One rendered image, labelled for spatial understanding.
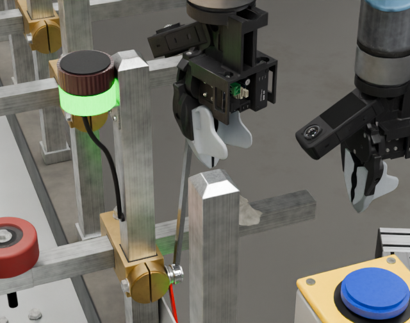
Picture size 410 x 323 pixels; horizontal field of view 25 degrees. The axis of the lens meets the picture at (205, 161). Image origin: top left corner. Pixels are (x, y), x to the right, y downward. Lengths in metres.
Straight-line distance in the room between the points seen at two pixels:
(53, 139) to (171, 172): 1.25
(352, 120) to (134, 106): 0.31
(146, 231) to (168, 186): 1.65
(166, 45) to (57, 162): 0.64
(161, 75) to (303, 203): 0.29
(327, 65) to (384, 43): 2.29
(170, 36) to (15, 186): 0.77
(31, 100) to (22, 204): 0.39
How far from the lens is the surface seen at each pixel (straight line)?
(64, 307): 1.46
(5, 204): 1.68
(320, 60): 3.47
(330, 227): 2.63
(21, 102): 1.32
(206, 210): 0.79
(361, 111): 1.20
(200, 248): 0.82
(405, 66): 1.18
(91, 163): 1.35
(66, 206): 1.52
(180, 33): 1.00
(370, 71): 1.18
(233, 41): 0.94
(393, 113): 1.24
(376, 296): 0.56
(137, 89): 1.01
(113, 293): 1.35
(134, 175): 1.06
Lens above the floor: 1.60
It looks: 34 degrees down
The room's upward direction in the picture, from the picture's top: straight up
